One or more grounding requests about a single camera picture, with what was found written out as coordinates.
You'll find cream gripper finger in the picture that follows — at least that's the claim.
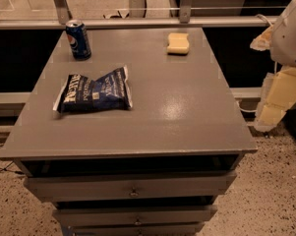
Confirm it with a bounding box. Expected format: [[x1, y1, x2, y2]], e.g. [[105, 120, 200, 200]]
[[254, 66, 296, 132], [250, 26, 273, 51]]

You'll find blue pepsi can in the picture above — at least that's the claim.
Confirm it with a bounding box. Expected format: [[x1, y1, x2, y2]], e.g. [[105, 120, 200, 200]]
[[66, 20, 91, 60]]

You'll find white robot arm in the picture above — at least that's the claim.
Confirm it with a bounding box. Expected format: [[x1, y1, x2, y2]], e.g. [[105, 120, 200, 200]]
[[250, 0, 296, 132]]

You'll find blue chip bag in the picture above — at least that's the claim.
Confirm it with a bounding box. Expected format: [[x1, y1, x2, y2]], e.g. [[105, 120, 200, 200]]
[[53, 66, 133, 113]]

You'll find yellow sponge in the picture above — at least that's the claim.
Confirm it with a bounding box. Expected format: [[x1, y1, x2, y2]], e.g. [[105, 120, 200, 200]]
[[167, 32, 190, 55]]

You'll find grey drawer cabinet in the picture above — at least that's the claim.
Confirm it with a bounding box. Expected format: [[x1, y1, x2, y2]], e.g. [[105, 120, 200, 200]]
[[0, 28, 259, 236]]

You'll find bottom grey drawer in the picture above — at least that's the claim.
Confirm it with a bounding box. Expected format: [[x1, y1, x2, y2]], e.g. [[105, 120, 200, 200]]
[[73, 222, 204, 236]]

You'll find grey drawer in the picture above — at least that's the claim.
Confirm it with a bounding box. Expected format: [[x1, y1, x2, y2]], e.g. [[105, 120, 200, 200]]
[[24, 170, 237, 203], [73, 222, 204, 236], [53, 206, 217, 226]]

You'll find middle grey drawer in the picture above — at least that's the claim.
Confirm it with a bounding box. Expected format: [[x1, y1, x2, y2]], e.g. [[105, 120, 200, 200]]
[[53, 206, 217, 226]]

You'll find top grey drawer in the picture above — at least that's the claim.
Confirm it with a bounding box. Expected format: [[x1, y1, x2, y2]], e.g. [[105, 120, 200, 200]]
[[24, 170, 237, 203]]

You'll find white cable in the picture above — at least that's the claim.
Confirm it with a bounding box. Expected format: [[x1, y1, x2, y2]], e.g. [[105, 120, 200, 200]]
[[235, 13, 278, 114]]

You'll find metal window rail frame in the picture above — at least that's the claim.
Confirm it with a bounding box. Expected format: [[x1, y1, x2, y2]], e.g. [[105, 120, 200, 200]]
[[0, 0, 290, 30]]

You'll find black floor cable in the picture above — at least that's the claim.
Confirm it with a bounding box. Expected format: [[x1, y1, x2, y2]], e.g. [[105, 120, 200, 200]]
[[0, 143, 26, 175]]

